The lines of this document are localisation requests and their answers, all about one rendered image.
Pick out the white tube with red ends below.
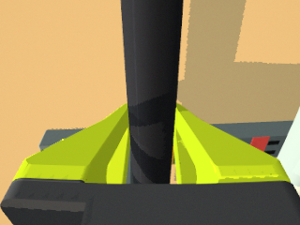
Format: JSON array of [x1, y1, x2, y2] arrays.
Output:
[[277, 108, 300, 196]]

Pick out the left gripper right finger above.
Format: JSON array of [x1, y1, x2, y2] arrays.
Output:
[[173, 103, 291, 184]]

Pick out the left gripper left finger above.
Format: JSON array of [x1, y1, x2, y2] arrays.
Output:
[[13, 103, 130, 184]]

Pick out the black metal bar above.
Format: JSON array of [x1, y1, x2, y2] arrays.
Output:
[[120, 0, 184, 184]]

